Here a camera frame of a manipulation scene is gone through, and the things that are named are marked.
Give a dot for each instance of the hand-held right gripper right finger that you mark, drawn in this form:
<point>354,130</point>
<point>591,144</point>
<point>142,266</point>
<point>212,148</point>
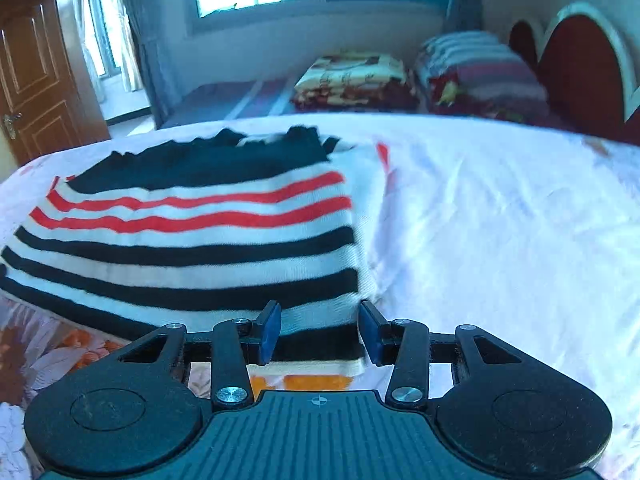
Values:
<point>371,332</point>

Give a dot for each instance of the floral bed sheet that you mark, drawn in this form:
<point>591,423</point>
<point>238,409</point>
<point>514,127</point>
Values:
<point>500,240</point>

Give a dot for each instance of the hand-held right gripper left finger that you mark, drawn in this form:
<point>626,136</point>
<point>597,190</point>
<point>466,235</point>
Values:
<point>270,332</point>

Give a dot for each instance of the striped pillow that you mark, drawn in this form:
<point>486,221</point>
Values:
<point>480,70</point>

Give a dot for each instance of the striped mattress cover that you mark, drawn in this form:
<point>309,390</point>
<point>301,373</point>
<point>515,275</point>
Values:
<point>225,100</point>

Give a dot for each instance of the folded printed blanket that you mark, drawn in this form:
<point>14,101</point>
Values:
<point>355,80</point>

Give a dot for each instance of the grey curtain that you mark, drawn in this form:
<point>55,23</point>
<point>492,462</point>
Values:
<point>147,60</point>
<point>465,0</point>

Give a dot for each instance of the striped knit sweater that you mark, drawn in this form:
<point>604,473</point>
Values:
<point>200,240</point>

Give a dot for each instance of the brown wooden door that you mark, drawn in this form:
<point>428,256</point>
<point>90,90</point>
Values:
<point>45,85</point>

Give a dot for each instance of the red scalloped headboard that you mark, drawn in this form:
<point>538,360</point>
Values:
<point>585,70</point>

